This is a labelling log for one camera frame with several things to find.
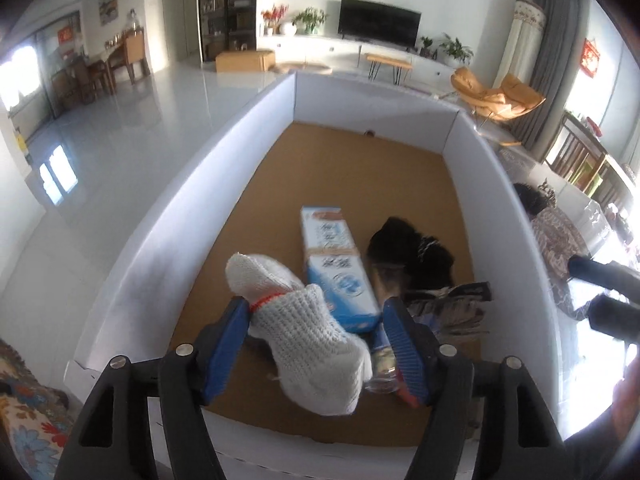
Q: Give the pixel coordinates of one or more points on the red foil packet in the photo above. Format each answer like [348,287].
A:
[412,401]

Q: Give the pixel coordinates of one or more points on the dark round object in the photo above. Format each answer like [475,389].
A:
[530,200]

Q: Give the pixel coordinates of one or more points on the patterned glass desktop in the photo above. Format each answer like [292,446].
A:
[550,260]

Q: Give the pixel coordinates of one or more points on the cloth covered standing air conditioner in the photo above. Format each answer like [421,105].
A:
[520,50]

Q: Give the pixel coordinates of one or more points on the round white vase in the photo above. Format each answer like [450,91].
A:
[289,29]

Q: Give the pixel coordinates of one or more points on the wooden dining table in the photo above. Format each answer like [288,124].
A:
[87,77]

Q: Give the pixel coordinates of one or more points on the black television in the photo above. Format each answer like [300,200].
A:
[377,22]

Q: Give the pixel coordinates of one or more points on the green potted plant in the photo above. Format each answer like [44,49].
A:
[310,20]

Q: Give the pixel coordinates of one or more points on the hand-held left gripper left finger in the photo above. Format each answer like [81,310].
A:
[227,350]

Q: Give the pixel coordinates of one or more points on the floral printed cloth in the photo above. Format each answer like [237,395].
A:
[25,410]

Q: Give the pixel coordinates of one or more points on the wooden chair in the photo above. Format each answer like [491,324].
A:
[570,150]

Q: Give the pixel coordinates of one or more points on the black velvet scrunchie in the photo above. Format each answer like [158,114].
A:
[415,255]

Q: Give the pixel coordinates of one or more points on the orange bench stool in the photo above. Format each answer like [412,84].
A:
[389,60]

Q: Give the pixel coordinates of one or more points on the round beige rug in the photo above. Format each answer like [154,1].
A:
[302,66]

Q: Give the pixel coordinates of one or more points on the orange leather lounge chair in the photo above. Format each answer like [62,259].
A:
[475,92]

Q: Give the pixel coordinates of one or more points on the brown cardboard box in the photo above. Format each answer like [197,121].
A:
[245,60]

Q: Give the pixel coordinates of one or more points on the white tv cabinet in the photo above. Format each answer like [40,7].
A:
[340,52]

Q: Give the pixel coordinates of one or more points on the glass jar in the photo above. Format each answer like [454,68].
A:
[133,21]

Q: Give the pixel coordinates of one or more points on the dark glass display cabinet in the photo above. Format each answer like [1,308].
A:
[225,5]

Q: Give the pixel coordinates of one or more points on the red flowers in vase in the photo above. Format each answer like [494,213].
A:
[274,17]

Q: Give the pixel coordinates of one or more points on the clear plastic bottle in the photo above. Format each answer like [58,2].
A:
[382,370]

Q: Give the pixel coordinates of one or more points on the red wall hanging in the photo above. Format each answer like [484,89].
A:
[590,57]

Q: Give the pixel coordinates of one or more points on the blue and white box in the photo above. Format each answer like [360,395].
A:
[340,280]

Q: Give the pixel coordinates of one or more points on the framed wall painting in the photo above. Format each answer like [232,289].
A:
[108,4]

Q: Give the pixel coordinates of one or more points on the large white cardboard box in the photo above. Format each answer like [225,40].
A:
[200,185]

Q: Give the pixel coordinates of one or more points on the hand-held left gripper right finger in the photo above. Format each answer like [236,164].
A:
[400,345]

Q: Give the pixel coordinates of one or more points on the white knitted glove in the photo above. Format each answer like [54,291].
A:
[310,350]

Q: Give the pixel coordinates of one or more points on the red window decoration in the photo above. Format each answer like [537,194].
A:
[66,36]

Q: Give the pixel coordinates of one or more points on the person's right forearm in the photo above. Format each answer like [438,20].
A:
[627,410]

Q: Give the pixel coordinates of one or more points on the large leafy potted plant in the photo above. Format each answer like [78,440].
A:
[455,50]

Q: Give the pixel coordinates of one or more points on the wooden sideboard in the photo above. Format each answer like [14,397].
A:
[136,55]

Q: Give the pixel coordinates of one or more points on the grey curtain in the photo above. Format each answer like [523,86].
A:
[555,60]

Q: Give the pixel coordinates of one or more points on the small potted plant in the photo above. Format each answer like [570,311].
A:
[426,46]

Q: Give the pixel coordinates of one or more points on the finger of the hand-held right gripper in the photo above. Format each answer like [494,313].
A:
[617,317]
[607,275]

